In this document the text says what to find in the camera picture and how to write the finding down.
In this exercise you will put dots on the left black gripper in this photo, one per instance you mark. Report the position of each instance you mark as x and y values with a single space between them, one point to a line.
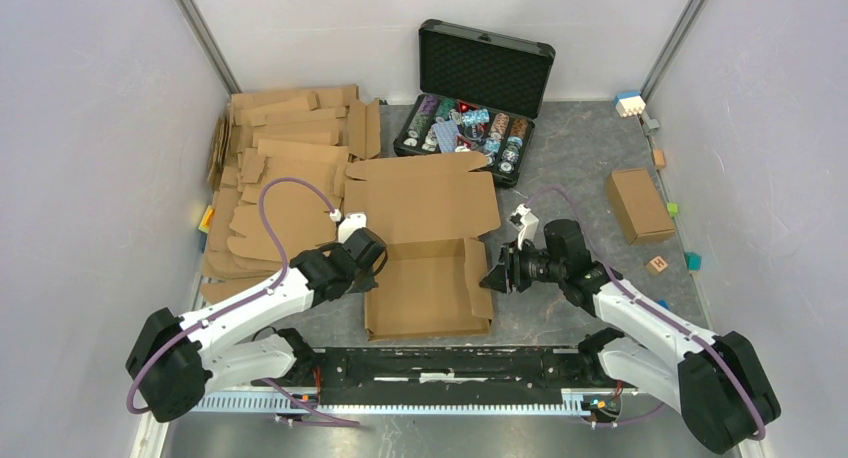
367 283

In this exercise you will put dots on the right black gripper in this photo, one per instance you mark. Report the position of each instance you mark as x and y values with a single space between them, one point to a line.
510 267

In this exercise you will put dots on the cardboard box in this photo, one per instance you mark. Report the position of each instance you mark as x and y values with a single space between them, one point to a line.
431 212
640 211

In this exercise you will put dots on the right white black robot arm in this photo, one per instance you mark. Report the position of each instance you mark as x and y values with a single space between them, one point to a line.
716 383

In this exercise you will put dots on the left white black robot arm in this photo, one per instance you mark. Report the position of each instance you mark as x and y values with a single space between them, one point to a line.
177 360

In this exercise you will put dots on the folded closed cardboard box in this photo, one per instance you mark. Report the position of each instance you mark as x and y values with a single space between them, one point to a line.
640 211

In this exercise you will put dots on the stack of flat cardboard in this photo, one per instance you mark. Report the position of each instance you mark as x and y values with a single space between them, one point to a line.
277 168

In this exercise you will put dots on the orange yellow block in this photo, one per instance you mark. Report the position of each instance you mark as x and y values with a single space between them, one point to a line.
204 226

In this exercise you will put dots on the wooden letter block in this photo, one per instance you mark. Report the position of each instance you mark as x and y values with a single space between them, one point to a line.
656 265

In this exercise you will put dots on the black poker chip case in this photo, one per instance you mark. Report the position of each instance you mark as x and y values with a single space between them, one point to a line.
480 91

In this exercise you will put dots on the teal small cube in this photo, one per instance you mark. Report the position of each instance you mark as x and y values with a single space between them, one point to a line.
693 261

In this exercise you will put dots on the small wooden cube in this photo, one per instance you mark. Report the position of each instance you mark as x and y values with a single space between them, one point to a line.
659 159

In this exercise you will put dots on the blue white toy block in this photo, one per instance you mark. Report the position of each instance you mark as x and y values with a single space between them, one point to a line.
629 104

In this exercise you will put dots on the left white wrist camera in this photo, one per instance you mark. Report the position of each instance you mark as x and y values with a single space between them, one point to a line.
347 224

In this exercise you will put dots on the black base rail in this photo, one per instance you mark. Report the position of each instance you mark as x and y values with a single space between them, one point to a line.
523 375

